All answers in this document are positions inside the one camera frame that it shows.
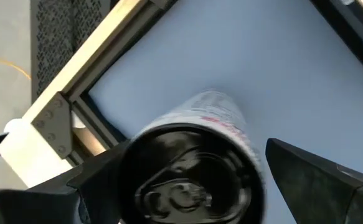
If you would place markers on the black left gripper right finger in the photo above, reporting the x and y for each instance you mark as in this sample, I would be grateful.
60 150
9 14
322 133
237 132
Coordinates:
318 193

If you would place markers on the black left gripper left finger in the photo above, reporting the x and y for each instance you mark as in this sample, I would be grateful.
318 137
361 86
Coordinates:
44 205

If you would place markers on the white Celsius peach can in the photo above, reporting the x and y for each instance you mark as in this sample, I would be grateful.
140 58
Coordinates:
193 174

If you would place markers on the white rounded block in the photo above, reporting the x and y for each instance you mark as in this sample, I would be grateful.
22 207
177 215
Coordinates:
28 161

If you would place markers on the grey perforated metal panel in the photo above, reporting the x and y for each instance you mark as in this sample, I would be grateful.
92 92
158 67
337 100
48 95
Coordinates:
53 40

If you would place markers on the grey bolted corner bracket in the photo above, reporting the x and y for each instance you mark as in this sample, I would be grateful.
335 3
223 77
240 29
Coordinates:
55 124

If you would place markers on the black table edge rail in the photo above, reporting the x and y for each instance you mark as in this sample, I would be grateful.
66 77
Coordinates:
106 130

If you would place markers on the beige table frame beam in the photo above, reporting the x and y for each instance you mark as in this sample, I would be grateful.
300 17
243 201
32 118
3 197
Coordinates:
97 57

